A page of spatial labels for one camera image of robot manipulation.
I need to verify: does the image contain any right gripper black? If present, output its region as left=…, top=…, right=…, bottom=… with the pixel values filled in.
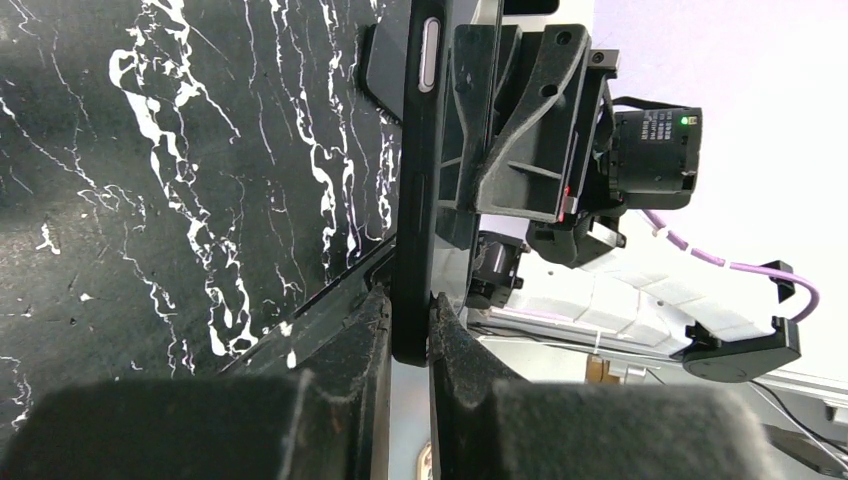
left=437, top=24, right=626, bottom=269

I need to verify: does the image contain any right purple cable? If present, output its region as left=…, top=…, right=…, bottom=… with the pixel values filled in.
left=639, top=208, right=821, bottom=326

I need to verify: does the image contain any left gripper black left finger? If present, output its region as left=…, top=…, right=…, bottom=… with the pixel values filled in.
left=1, top=289, right=391, bottom=479

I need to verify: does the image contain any black phone case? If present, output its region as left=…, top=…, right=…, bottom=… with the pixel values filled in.
left=360, top=0, right=505, bottom=369

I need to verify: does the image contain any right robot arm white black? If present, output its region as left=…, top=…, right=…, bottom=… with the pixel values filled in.
left=428, top=24, right=802, bottom=383

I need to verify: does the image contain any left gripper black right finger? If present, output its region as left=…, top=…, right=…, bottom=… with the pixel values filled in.
left=429, top=296, right=780, bottom=479

